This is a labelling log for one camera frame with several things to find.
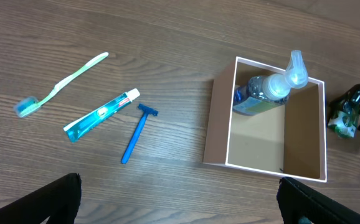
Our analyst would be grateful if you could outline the white cardboard box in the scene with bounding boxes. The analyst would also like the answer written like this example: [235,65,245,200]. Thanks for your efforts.
[203,57,327,182]

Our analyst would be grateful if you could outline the teal toothpaste tube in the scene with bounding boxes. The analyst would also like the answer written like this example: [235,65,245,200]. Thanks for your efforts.
[63,88,141,142]

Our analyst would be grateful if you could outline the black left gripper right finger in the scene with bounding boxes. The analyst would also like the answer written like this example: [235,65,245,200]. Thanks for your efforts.
[277,177,360,224]

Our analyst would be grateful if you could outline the green white toothbrush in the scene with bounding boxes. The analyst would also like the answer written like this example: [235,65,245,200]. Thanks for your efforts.
[13,52,109,118]

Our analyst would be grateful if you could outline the blue disposable razor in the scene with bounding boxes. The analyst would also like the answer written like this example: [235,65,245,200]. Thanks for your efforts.
[121,103,158,164]

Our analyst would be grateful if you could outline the blue pump bottle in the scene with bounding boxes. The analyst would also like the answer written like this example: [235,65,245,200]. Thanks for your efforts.
[232,50,308,116]

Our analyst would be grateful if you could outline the green soap packet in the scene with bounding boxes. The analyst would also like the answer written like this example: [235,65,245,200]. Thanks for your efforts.
[327,100,359,139]

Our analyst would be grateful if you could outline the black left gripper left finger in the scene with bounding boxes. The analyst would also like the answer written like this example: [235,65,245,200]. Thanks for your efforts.
[0,173,82,224]

